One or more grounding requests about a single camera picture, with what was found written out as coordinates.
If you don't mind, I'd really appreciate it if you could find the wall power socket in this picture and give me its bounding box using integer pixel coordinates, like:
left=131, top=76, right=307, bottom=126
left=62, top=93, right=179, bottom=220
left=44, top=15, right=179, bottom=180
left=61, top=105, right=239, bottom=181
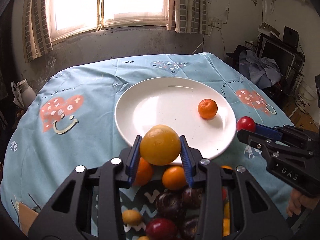
left=208, top=19, right=222, bottom=29

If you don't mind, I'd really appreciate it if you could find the small orange tomato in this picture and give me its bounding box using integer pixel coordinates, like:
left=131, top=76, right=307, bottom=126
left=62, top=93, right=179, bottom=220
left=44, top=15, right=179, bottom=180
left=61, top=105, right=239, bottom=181
left=221, top=165, right=233, bottom=170

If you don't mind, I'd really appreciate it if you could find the left checked curtain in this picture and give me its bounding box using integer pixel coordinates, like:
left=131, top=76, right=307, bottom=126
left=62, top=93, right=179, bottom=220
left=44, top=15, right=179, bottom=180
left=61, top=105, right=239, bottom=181
left=22, top=0, right=53, bottom=63

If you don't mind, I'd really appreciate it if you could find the small orange mandarin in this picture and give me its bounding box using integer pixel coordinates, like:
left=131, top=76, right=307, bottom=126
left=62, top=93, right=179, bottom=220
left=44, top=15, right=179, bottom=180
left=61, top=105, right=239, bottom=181
left=197, top=99, right=218, bottom=120

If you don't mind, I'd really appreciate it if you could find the dark water chestnut front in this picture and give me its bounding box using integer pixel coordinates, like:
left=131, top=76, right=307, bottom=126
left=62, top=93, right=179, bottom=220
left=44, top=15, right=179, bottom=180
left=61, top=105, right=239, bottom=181
left=180, top=216, right=199, bottom=240

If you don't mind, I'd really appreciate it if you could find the black monitor screen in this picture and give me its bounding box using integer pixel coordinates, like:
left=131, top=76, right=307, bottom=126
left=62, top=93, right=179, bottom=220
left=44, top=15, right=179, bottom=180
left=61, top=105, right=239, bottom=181
left=259, top=39, right=295, bottom=75

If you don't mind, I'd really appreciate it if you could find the checked curtain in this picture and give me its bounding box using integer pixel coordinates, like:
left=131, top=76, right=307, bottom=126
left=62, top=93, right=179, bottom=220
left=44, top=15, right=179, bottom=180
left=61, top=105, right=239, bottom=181
left=167, top=0, right=208, bottom=35
left=22, top=0, right=53, bottom=63

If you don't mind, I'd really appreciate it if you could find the yellow orange tomato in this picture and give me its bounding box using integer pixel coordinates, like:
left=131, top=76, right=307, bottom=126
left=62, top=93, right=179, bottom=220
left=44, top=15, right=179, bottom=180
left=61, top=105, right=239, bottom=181
left=222, top=202, right=230, bottom=237

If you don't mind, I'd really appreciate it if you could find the brown cardboard piece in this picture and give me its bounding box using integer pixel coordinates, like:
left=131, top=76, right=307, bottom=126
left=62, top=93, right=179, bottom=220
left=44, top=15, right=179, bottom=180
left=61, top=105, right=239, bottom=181
left=18, top=202, right=38, bottom=236

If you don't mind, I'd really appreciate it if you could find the small green yellow fruit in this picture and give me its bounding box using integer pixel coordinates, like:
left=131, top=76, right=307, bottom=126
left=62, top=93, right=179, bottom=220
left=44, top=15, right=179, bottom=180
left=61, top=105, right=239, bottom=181
left=137, top=236, right=150, bottom=240

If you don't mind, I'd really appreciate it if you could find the red cherry tomato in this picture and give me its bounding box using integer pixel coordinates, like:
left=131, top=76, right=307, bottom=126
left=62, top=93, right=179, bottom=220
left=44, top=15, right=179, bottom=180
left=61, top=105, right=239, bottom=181
left=222, top=187, right=228, bottom=202
left=236, top=116, right=256, bottom=132

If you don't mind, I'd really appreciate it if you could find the right checked curtain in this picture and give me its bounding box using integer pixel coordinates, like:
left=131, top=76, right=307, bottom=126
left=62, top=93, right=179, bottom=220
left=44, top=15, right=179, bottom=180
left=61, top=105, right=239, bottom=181
left=167, top=0, right=208, bottom=35

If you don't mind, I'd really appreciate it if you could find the white kettle jug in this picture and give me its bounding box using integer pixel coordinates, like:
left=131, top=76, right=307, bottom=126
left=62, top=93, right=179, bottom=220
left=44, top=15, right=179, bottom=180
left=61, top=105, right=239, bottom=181
left=11, top=79, right=36, bottom=109

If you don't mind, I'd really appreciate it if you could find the yellow green citrus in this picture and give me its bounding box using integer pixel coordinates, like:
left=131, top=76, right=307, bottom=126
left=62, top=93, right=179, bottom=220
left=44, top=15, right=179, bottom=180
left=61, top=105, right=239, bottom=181
left=139, top=125, right=181, bottom=166

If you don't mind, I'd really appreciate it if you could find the right hand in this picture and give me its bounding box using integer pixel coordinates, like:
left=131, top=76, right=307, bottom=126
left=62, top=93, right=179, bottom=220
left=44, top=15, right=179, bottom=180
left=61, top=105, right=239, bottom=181
left=286, top=189, right=319, bottom=217

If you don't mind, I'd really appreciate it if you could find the pile of blue clothes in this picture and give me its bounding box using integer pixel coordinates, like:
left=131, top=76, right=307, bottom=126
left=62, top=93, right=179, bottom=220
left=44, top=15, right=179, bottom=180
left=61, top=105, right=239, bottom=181
left=239, top=50, right=283, bottom=89

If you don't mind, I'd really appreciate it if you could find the window with white frame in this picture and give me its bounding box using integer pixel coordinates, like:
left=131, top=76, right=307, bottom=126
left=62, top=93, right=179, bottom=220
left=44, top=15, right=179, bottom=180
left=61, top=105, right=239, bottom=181
left=46, top=0, right=169, bottom=43

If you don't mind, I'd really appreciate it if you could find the white oval plate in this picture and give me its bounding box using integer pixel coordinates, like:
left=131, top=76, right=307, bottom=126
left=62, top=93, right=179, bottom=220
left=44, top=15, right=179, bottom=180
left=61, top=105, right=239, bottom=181
left=114, top=77, right=236, bottom=159

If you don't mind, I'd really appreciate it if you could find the white plastic bucket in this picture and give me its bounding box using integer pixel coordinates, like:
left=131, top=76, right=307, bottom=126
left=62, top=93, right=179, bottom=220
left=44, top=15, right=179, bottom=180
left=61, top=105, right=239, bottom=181
left=295, top=80, right=317, bottom=113

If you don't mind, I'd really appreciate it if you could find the large orange mandarin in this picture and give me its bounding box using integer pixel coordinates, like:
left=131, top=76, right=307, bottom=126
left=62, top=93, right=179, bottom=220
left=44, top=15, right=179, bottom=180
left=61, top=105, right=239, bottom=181
left=133, top=158, right=154, bottom=186

